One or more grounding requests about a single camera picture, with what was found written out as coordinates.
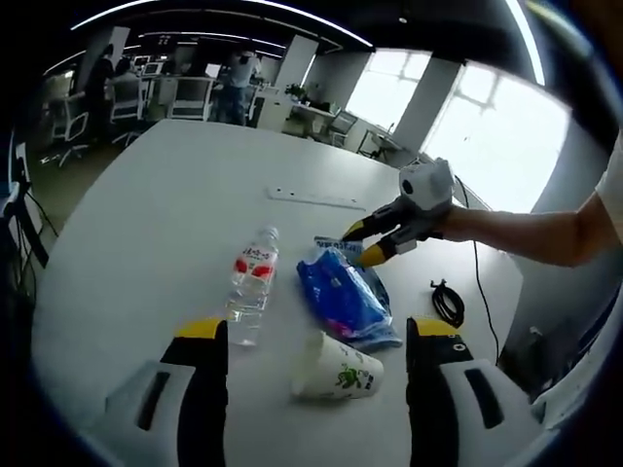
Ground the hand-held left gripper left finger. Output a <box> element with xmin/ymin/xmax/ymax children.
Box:
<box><xmin>104</xmin><ymin>316</ymin><xmax>230</xmax><ymax>467</ymax></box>

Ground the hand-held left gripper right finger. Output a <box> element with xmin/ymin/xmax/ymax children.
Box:
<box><xmin>405</xmin><ymin>315</ymin><xmax>561</xmax><ymax>467</ymax></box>

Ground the blue tissue packet item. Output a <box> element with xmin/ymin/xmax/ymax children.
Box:
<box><xmin>296</xmin><ymin>246</ymin><xmax>404</xmax><ymax>352</ymax></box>

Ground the black cable item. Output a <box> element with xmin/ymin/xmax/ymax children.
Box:
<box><xmin>430</xmin><ymin>278</ymin><xmax>466</xmax><ymax>328</ymax></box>

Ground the white paper cup item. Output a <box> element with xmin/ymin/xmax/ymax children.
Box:
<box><xmin>290</xmin><ymin>330</ymin><xmax>385</xmax><ymax>401</ymax></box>

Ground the clear red-label bottle item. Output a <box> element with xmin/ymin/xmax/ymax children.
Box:
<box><xmin>224</xmin><ymin>225</ymin><xmax>281</xmax><ymax>347</ymax></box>

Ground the group of white office chairs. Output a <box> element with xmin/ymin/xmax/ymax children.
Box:
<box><xmin>46</xmin><ymin>72</ymin><xmax>218</xmax><ymax>157</ymax></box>

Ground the metal rack cart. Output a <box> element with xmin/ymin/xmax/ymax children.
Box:
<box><xmin>358</xmin><ymin>126</ymin><xmax>405</xmax><ymax>162</ymax></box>

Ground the large bright window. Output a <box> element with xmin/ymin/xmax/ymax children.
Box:
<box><xmin>421</xmin><ymin>62</ymin><xmax>574</xmax><ymax>214</ymax></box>
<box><xmin>343</xmin><ymin>51</ymin><xmax>434</xmax><ymax>153</ymax></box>

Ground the grey mesh office chair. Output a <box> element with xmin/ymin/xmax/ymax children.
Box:
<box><xmin>330</xmin><ymin>110</ymin><xmax>359</xmax><ymax>148</ymax></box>

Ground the white cabinet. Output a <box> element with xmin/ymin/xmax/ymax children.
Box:
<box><xmin>252</xmin><ymin>94</ymin><xmax>293</xmax><ymax>133</ymax></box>

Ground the white table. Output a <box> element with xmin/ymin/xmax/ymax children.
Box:
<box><xmin>31</xmin><ymin>119</ymin><xmax>525</xmax><ymax>467</ymax></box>

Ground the black tripod stand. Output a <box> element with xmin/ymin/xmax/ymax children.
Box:
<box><xmin>7</xmin><ymin>140</ymin><xmax>53</xmax><ymax>271</ymax></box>

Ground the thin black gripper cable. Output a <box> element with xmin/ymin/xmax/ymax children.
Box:
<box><xmin>452</xmin><ymin>174</ymin><xmax>502</xmax><ymax>366</ymax></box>

